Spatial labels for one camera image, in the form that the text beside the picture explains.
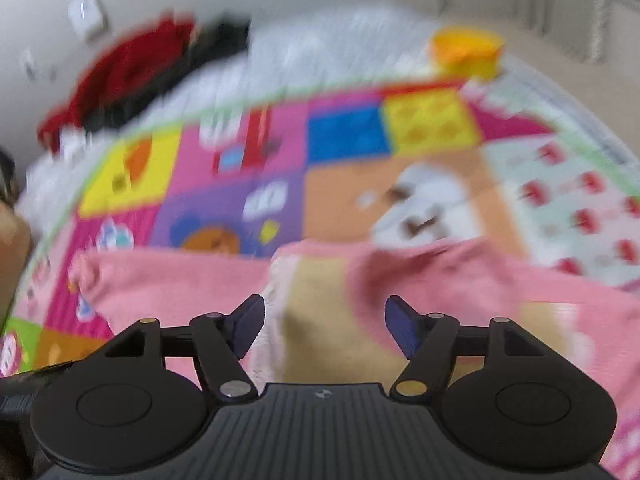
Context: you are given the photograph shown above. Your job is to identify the pink knitted sweater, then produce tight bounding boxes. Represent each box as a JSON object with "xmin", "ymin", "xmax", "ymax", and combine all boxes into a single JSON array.
[{"xmin": 66, "ymin": 238, "xmax": 639, "ymax": 479}]

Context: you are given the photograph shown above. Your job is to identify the colourful cartoon play mat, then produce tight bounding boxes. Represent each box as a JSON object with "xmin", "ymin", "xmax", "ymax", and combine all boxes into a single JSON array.
[{"xmin": 1, "ymin": 74, "xmax": 639, "ymax": 376}]

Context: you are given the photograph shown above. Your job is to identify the yellow orange round container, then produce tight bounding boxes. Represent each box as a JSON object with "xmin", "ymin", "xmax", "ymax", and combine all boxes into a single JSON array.
[{"xmin": 430, "ymin": 26, "xmax": 506, "ymax": 80}]

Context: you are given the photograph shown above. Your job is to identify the red garment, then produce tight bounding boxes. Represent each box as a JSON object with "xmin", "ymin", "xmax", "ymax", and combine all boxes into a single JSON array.
[{"xmin": 37, "ymin": 11, "xmax": 196, "ymax": 154}]

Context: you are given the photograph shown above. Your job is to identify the black garment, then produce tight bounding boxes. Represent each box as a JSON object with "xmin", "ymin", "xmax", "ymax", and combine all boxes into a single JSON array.
[{"xmin": 82, "ymin": 15, "xmax": 250, "ymax": 133}]

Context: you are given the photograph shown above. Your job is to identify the white quilted bed cover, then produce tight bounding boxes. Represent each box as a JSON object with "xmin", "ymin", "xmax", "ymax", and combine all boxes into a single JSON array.
[{"xmin": 15, "ymin": 3, "xmax": 639, "ymax": 236}]

